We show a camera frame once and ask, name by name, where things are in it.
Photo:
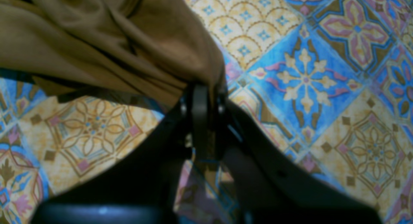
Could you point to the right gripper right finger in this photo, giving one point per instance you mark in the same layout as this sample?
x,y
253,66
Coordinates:
x,y
270,188

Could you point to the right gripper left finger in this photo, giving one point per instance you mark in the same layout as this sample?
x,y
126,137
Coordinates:
x,y
142,187

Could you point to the brown t-shirt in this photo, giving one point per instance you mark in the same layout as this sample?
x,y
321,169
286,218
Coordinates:
x,y
154,48

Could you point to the patterned tile tablecloth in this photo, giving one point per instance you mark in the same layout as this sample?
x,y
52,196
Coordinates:
x,y
329,82

